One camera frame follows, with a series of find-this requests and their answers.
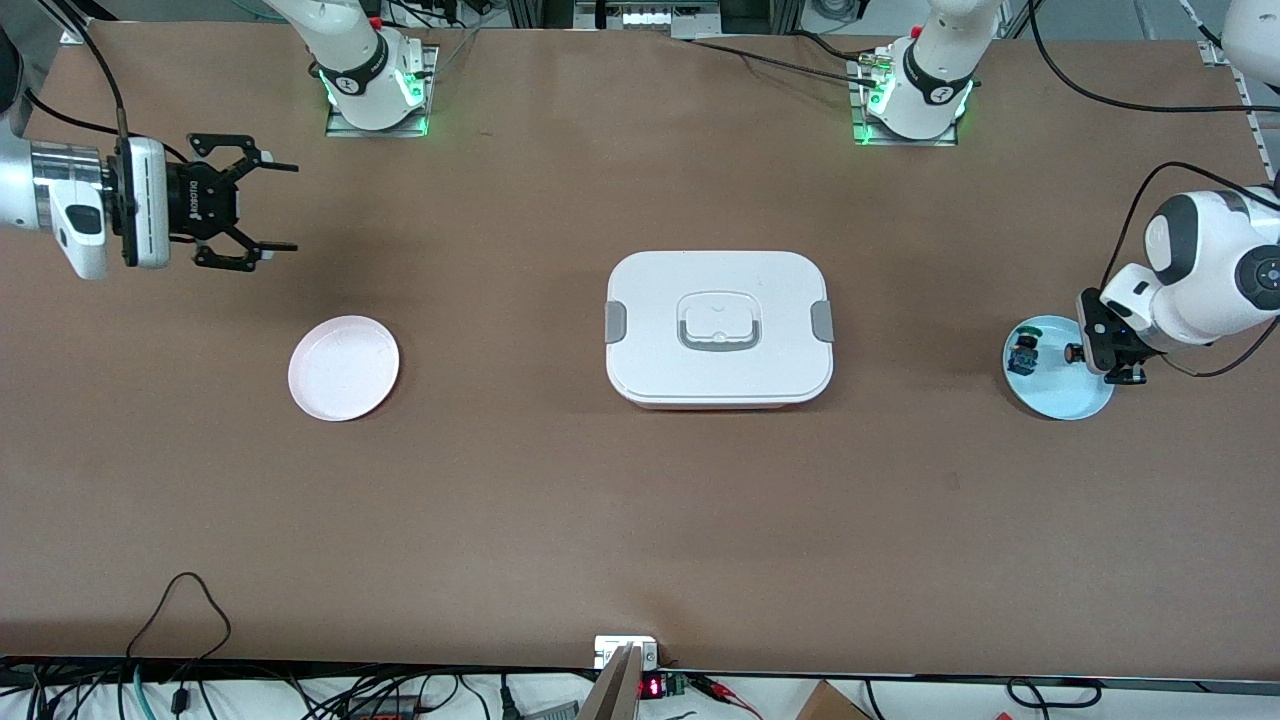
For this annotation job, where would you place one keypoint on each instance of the red LED display module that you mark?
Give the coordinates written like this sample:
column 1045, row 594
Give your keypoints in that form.
column 652, row 687

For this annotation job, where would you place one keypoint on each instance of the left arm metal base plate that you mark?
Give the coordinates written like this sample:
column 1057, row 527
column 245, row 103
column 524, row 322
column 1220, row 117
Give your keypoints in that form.
column 858, row 135

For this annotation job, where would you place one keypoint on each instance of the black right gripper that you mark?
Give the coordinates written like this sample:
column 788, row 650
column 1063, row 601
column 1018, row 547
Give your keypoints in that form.
column 192, row 203

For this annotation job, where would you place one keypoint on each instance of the light blue round plate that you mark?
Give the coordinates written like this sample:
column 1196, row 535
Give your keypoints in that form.
column 1060, row 395

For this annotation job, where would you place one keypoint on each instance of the aluminium frame rail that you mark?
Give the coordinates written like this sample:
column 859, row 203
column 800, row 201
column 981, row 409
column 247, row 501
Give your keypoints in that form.
column 1258, row 130
column 72, row 35

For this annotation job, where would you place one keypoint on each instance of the small white mounting box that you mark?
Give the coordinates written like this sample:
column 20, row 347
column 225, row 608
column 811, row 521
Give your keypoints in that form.
column 612, row 648

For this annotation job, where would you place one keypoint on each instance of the orange push button switch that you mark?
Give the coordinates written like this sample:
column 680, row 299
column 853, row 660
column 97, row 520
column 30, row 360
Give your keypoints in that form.
column 1071, row 353

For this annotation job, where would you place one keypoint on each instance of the pale pink round plate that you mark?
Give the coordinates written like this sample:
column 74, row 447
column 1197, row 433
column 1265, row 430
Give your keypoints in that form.
column 340, row 370

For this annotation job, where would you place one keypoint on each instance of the red clip lead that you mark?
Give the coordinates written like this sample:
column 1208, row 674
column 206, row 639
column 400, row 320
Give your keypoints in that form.
column 725, row 692

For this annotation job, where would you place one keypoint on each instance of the green push button switch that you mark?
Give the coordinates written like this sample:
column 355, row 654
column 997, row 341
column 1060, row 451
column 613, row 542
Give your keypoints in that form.
column 1024, row 352

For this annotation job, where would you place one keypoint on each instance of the grey electronics unit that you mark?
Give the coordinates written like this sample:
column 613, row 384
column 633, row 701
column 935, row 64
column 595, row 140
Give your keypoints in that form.
column 645, row 12

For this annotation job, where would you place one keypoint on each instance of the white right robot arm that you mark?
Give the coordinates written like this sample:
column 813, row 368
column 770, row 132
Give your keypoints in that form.
column 360, row 80

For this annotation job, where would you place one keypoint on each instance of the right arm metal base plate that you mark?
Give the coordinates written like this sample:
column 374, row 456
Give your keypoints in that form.
column 420, row 125

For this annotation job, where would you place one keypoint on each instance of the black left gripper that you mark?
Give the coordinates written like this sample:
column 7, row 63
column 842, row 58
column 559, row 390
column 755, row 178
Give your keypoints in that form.
column 1027, row 355

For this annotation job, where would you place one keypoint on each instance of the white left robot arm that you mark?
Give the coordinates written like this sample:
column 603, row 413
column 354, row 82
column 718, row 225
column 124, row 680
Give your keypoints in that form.
column 1200, row 270

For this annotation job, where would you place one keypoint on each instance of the grey aluminium post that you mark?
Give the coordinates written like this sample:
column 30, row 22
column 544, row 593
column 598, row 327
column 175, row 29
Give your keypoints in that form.
column 615, row 690

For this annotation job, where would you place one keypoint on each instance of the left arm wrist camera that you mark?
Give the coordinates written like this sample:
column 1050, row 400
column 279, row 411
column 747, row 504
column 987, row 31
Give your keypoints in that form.
column 1093, row 330

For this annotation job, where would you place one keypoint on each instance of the brown cardboard piece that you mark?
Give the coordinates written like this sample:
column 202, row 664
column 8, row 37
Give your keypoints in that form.
column 830, row 705

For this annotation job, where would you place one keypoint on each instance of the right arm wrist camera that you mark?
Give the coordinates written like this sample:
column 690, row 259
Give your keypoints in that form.
column 148, row 200

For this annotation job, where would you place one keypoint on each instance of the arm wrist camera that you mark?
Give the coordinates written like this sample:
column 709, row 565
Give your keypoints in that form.
column 1093, row 330
column 148, row 200

